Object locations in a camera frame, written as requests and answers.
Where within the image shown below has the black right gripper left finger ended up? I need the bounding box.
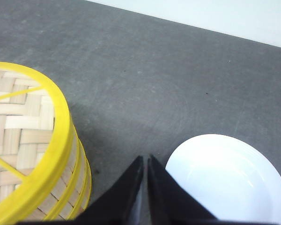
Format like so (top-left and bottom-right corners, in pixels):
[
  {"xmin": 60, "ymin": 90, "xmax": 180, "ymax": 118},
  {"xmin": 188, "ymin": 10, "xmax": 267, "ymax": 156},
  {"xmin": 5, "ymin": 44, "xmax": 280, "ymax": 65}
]
[{"xmin": 16, "ymin": 155, "xmax": 144, "ymax": 225}]

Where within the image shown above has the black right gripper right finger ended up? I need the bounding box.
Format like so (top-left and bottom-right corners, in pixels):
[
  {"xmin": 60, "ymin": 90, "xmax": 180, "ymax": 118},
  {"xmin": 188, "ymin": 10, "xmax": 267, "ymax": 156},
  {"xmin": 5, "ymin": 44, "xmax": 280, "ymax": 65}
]
[{"xmin": 147, "ymin": 153, "xmax": 220, "ymax": 225}]

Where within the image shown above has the bamboo steamer basket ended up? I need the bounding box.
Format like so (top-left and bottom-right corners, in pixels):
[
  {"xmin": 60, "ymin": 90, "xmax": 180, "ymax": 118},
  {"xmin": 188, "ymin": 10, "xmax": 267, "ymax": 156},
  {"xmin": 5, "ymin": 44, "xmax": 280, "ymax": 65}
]
[
  {"xmin": 53, "ymin": 150, "xmax": 89, "ymax": 221},
  {"xmin": 81, "ymin": 159, "xmax": 92, "ymax": 210},
  {"xmin": 32, "ymin": 124, "xmax": 82, "ymax": 225}
]

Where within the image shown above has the woven bamboo steamer lid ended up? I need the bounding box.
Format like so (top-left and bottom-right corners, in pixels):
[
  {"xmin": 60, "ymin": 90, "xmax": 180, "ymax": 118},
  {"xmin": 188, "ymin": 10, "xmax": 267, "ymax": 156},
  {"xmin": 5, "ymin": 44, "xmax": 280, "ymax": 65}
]
[{"xmin": 0, "ymin": 62, "xmax": 74, "ymax": 225}]

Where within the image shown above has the white ceramic plate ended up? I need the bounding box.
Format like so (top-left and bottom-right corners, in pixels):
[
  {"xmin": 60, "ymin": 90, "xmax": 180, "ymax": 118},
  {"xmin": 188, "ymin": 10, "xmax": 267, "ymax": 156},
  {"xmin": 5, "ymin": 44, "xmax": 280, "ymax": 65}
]
[{"xmin": 166, "ymin": 134, "xmax": 281, "ymax": 225}]

